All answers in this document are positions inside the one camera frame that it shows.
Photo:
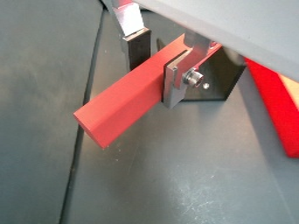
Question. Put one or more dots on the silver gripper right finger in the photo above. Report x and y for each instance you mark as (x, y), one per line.
(180, 72)

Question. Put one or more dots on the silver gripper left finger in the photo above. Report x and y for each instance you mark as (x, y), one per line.
(135, 34)

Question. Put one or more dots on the red hexagonal bar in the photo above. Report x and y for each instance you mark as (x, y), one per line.
(115, 109)

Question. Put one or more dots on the black curved holder stand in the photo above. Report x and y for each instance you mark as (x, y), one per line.
(221, 68)

